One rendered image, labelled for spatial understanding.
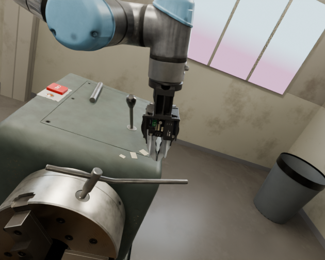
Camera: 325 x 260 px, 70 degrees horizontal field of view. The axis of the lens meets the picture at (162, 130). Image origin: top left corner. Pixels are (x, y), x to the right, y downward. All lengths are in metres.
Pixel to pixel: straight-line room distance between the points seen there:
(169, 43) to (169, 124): 0.16
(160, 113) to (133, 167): 0.26
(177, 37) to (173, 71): 0.06
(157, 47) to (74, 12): 0.17
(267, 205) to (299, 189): 0.44
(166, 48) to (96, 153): 0.38
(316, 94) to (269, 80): 0.76
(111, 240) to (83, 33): 0.45
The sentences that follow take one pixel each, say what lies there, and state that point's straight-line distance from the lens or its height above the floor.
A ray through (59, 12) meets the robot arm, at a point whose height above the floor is 1.61.
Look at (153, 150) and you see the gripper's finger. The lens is 0.57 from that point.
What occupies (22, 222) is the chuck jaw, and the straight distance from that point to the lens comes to 0.57.
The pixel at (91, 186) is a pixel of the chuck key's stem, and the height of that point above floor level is 1.28.
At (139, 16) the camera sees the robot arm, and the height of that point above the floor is 1.63.
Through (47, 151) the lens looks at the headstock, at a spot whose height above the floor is 1.23.
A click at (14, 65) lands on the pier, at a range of 3.45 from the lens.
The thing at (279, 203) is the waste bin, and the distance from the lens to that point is 3.10.
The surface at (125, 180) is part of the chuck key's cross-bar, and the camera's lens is 0.55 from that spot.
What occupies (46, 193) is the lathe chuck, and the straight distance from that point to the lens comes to 0.59.
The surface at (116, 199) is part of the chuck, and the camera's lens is 0.65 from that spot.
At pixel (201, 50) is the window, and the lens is 3.16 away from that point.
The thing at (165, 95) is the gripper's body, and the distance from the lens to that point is 0.45.
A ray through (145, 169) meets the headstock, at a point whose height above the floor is 1.25.
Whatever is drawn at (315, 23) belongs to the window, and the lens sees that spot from 3.65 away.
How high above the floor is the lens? 1.66
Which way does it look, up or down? 26 degrees down
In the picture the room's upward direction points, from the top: 23 degrees clockwise
